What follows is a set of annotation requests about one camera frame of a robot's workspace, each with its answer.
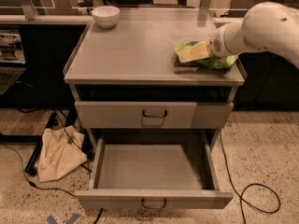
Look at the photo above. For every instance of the open middle grey drawer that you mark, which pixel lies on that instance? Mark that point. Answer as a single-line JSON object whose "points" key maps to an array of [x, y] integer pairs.
{"points": [[154, 176]]}

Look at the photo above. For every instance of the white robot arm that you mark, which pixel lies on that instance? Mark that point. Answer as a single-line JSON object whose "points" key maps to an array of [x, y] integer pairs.
{"points": [[267, 26]]}

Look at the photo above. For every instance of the white ceramic bowl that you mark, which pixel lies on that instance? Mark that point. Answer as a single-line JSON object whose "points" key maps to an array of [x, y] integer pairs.
{"points": [[106, 16]]}

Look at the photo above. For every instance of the grey metal drawer cabinet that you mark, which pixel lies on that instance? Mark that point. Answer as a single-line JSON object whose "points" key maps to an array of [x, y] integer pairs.
{"points": [[135, 62]]}

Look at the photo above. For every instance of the white horizontal rail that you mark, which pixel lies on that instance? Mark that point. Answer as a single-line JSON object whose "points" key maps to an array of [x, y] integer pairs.
{"points": [[185, 19]]}

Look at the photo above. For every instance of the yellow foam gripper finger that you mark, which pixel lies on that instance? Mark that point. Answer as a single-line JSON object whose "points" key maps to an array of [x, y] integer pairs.
{"points": [[193, 51]]}

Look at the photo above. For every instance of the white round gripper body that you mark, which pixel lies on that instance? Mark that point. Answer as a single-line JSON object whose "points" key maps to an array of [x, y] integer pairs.
{"points": [[218, 44]]}

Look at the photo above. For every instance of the black table leg base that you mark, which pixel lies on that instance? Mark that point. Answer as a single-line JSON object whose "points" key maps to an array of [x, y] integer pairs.
{"points": [[26, 139]]}

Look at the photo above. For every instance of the green rice chip bag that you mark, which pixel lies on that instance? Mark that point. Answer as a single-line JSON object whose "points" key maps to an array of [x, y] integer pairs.
{"points": [[214, 62]]}

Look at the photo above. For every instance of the beige cloth tote bag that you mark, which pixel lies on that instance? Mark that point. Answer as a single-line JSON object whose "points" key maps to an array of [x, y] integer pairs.
{"points": [[60, 154]]}

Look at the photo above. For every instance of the closed upper grey drawer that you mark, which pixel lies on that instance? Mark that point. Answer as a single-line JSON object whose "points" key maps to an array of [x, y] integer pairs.
{"points": [[168, 115]]}

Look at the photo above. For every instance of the laptop computer at left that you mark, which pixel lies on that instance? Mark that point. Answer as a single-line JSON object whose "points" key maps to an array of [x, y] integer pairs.
{"points": [[12, 58]]}

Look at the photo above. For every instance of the blue tape cross on floor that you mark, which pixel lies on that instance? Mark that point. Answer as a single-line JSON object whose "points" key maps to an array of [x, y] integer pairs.
{"points": [[68, 220]]}

